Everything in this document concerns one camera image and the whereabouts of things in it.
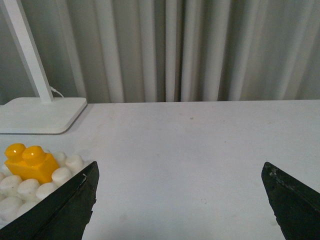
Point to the yellow two-stud block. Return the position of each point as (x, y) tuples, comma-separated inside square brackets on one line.
[(30, 162)]

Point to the white studded base plate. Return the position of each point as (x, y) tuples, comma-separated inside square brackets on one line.
[(18, 195)]

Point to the grey pleated curtain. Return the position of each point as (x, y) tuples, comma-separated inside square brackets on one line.
[(128, 51)]

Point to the white desk lamp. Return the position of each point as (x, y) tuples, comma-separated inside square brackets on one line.
[(44, 114)]

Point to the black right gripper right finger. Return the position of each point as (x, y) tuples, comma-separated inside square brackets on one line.
[(296, 206)]

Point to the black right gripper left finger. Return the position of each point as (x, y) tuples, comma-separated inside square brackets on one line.
[(63, 215)]

